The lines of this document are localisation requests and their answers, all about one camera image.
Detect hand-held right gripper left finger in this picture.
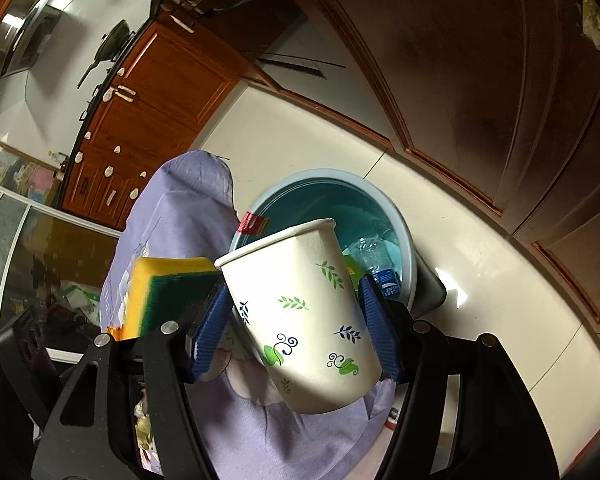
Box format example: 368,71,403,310
30,280,231,480

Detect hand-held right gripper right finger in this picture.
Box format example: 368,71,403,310
357,274,561,480

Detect white leaf-print paper cup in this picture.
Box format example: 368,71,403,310
214,218,383,415

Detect blue round trash bin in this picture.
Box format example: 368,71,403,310
228,169,448,323

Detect yellow green sponge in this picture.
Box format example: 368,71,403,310
121,256,222,343

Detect green packet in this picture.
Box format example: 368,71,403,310
341,252,361,281

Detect clear plastic bottle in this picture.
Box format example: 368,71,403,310
347,235,406,301

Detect purple floral tablecloth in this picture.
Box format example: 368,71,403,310
98,150,396,480

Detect white plastic bag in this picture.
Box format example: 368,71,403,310
60,280,102,326

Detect glass sliding door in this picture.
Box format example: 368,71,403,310
0,175,123,346

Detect orange wooden kitchen cabinets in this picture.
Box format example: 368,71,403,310
60,20,241,231

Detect dark brown wooden cabinet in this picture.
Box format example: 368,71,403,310
275,0,600,341

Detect dark wok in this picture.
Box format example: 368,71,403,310
76,19,136,88

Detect built-in black oven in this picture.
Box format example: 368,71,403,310
180,0,348,91

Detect silver range hood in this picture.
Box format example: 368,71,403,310
0,0,106,78

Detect torn yellowed sticker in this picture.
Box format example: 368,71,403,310
579,0,600,51

